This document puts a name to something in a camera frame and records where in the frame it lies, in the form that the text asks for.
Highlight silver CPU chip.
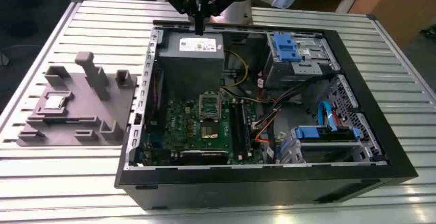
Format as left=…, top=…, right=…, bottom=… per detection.
left=44, top=95, right=67, bottom=110

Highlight metal drive cage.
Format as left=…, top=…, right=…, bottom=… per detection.
left=264, top=31, right=342, bottom=89

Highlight metal disk bay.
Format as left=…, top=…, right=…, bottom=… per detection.
left=283, top=126, right=380, bottom=165

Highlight black graphics card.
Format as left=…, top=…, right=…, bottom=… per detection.
left=170, top=148, right=230, bottom=166

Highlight black RAM slot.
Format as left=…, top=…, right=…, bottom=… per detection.
left=236, top=99, right=252, bottom=158
left=232, top=99, right=247, bottom=158
left=227, top=99, right=243, bottom=158

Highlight grey parts rack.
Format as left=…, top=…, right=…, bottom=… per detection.
left=16, top=51, right=143, bottom=147

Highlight wooden cabinet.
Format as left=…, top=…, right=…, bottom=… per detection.
left=351, top=0, right=436, bottom=48

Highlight green motherboard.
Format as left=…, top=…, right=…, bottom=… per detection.
left=139, top=91, right=270, bottom=166

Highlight blue plastic drive bracket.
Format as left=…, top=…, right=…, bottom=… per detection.
left=274, top=33, right=304, bottom=63

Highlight yellow wire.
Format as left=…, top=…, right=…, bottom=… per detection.
left=220, top=49, right=251, bottom=90

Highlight hard disk in blue carrier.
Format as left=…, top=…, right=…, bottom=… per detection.
left=295, top=125, right=362, bottom=142

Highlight grey power supply unit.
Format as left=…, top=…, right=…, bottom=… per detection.
left=155, top=32, right=226, bottom=99

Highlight black wire bundle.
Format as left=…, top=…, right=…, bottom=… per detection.
left=266, top=72, right=342, bottom=115

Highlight blue board connector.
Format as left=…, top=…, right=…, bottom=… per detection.
left=151, top=135, right=164, bottom=150

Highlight black PC case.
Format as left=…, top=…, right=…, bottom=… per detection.
left=114, top=19, right=419, bottom=211

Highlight orange wire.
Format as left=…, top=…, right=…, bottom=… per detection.
left=254, top=128, right=274, bottom=143

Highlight CPU socket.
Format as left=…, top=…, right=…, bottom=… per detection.
left=199, top=120, right=222, bottom=140

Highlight metal socket cover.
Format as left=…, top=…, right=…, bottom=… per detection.
left=199, top=91, right=223, bottom=121

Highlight blue data wire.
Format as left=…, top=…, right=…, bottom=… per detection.
left=316, top=101, right=342, bottom=133

